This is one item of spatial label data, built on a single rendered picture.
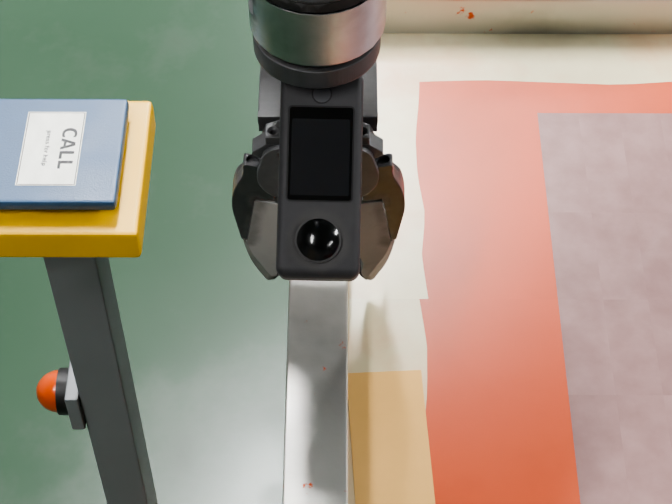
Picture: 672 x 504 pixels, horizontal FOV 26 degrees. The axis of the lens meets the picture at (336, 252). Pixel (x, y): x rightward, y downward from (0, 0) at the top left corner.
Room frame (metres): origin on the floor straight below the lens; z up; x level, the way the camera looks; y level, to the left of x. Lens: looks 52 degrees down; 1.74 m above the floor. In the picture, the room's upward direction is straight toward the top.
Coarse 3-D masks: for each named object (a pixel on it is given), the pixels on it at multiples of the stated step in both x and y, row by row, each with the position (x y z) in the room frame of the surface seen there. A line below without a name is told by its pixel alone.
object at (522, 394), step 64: (448, 320) 0.55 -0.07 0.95; (512, 320) 0.55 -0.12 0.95; (576, 320) 0.55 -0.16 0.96; (640, 320) 0.55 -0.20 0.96; (448, 384) 0.50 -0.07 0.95; (512, 384) 0.50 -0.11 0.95; (576, 384) 0.50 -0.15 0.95; (640, 384) 0.50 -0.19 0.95; (448, 448) 0.46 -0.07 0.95; (512, 448) 0.46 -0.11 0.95; (576, 448) 0.46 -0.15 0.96; (640, 448) 0.46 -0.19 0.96
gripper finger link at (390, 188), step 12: (384, 156) 0.57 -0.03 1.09; (384, 168) 0.57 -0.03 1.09; (396, 168) 0.58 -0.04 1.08; (384, 180) 0.57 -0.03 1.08; (396, 180) 0.57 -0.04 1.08; (372, 192) 0.57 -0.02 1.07; (384, 192) 0.57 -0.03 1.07; (396, 192) 0.57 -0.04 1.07; (384, 204) 0.57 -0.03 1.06; (396, 204) 0.57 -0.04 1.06; (396, 216) 0.57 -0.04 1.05; (396, 228) 0.57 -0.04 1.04
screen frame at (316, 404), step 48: (432, 0) 0.83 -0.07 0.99; (480, 0) 0.83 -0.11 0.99; (528, 0) 0.83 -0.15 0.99; (576, 0) 0.83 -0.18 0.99; (624, 0) 0.83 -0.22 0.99; (336, 288) 0.55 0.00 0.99; (288, 336) 0.52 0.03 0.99; (336, 336) 0.52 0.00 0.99; (288, 384) 0.48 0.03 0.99; (336, 384) 0.48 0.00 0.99; (288, 432) 0.45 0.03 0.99; (336, 432) 0.45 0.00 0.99; (288, 480) 0.42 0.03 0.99; (336, 480) 0.42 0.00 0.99
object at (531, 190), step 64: (448, 128) 0.73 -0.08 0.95; (512, 128) 0.73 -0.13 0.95; (576, 128) 0.73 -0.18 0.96; (640, 128) 0.73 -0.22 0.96; (448, 192) 0.66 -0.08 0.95; (512, 192) 0.66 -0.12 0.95; (576, 192) 0.66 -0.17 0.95; (640, 192) 0.66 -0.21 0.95; (448, 256) 0.61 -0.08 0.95; (512, 256) 0.61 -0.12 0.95; (576, 256) 0.61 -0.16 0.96; (640, 256) 0.61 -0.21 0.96
